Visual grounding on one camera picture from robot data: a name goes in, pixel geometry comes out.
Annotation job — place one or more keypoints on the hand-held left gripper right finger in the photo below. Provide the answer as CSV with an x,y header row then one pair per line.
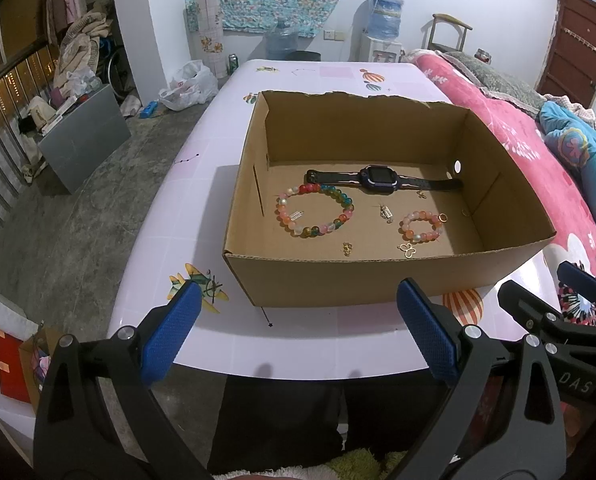
x,y
428,330

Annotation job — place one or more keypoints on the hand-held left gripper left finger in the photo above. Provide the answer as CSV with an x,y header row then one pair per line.
x,y
170,330

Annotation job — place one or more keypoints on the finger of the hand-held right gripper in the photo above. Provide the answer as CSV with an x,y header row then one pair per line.
x,y
580,277
515,300

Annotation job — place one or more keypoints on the gold butterfly charm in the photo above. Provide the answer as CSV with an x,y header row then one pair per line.
x,y
406,250

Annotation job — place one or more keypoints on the brown cardboard box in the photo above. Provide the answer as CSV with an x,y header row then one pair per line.
x,y
353,280

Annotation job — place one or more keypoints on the silver abacus charm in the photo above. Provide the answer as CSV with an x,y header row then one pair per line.
x,y
386,212
297,215

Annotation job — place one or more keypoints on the purple smart watch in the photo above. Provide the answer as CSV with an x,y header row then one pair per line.
x,y
378,175

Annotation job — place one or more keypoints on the blue patterned quilt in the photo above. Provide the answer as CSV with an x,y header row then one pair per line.
x,y
583,160

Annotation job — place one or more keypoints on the black pants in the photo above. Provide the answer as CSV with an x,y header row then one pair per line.
x,y
278,410

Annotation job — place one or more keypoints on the pink printed blanket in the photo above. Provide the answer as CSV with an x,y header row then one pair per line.
x,y
518,150

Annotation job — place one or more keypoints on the red gift bag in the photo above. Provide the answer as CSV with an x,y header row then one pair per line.
x,y
10,370

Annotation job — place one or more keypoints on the grey box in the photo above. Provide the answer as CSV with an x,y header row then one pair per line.
x,y
85,140

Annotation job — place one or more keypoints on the grey blanket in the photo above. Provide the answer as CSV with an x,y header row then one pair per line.
x,y
498,80

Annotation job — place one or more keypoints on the blue plastic object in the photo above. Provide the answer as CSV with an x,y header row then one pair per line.
x,y
149,109

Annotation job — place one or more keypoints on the brown door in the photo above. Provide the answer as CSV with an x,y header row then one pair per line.
x,y
575,45

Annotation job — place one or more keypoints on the white plastic bag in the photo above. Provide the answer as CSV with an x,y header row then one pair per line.
x,y
190,87

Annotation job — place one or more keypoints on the metal railing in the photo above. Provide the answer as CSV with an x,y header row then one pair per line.
x,y
3,125

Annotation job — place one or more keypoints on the black wheel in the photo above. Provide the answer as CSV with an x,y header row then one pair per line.
x,y
118,67

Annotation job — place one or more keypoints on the green can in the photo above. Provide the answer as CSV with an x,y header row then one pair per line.
x,y
232,62

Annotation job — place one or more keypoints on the white water dispenser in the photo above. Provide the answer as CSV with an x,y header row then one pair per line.
x,y
378,52

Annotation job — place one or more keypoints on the wooden chair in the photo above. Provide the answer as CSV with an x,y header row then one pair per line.
x,y
448,25

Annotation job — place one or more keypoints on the pile of clothes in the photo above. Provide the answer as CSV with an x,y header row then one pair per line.
x,y
83,45

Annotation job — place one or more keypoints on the clear water jug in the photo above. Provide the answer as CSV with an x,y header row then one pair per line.
x,y
280,40

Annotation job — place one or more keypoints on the white patterned panel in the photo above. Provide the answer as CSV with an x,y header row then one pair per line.
x,y
207,20

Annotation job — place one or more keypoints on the blue water bottle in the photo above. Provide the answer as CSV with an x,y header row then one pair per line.
x,y
385,15

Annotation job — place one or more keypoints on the wall socket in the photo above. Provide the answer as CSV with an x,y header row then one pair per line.
x,y
335,35

